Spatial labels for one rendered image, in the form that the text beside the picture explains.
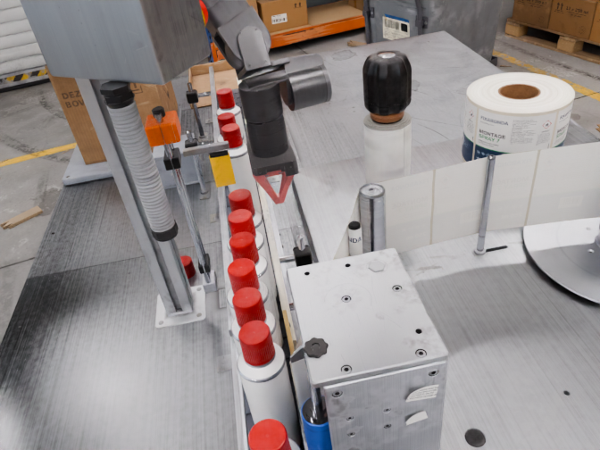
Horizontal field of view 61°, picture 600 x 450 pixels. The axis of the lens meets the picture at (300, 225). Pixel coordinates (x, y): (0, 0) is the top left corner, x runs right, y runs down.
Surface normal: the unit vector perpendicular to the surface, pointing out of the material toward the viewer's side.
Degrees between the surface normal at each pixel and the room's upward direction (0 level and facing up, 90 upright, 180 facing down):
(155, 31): 90
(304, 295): 0
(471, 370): 0
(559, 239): 0
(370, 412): 90
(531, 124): 90
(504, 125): 90
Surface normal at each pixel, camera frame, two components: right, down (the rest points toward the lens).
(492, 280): -0.11, -0.79
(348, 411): 0.17, 0.58
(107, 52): -0.43, 0.58
